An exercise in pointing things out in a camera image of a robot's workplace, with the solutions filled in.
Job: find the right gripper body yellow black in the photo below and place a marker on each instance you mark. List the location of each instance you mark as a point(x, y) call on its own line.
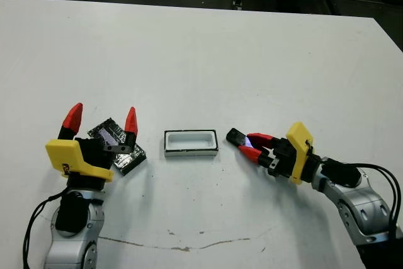
point(299, 155)

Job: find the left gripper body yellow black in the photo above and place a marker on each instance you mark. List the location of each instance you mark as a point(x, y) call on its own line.
point(63, 152)

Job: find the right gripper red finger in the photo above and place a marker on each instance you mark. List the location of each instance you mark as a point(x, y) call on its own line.
point(263, 139)
point(252, 154)

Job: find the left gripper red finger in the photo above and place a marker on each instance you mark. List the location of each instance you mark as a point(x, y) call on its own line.
point(131, 122)
point(73, 117)

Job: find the black camera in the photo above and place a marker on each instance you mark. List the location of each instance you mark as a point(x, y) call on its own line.
point(234, 136)

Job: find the shiny black box lid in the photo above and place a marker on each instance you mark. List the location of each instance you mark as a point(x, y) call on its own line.
point(132, 158)

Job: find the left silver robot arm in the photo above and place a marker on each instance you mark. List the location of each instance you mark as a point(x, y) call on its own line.
point(78, 243)

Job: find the white lined box base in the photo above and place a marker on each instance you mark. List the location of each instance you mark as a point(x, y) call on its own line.
point(189, 153)

